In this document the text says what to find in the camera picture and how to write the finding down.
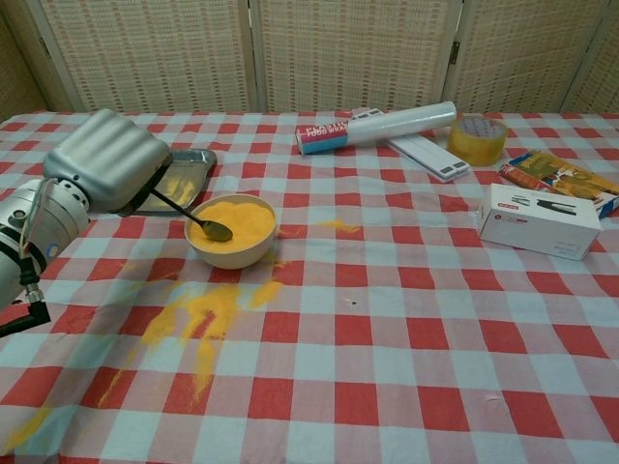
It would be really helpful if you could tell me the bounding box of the woven folding screen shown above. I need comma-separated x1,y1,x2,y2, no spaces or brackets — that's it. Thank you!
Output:
0,0,619,122

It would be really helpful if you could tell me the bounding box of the colourful crayon box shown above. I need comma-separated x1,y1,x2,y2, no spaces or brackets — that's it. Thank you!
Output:
499,148,619,218

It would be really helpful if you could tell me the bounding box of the red white checkered tablecloth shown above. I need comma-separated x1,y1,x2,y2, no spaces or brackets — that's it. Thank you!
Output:
0,109,619,464

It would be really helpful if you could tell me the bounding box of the plastic food wrap roll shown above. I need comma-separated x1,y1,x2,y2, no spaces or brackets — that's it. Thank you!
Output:
294,100,458,157

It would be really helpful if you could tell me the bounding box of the rectangular steel tray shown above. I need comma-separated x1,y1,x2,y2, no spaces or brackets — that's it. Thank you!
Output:
126,148,218,218

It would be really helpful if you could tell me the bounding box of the white stapler box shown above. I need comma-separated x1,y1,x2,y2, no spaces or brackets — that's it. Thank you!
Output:
478,182,604,262

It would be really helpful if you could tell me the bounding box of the clear yellow tape roll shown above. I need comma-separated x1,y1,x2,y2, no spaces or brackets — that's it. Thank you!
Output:
446,117,508,167

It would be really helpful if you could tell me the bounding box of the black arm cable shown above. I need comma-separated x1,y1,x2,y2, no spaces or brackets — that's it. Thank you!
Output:
0,255,52,339

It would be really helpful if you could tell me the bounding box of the yellow bowl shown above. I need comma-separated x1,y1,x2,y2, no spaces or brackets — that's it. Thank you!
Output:
185,192,278,271

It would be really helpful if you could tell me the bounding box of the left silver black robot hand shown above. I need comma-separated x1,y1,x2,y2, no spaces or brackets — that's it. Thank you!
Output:
42,108,174,218

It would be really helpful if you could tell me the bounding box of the dark metal spoon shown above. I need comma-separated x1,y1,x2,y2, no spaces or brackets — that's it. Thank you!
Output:
149,188,234,242

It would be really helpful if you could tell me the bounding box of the yellow powder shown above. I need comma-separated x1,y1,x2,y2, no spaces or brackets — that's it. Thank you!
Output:
96,279,284,407

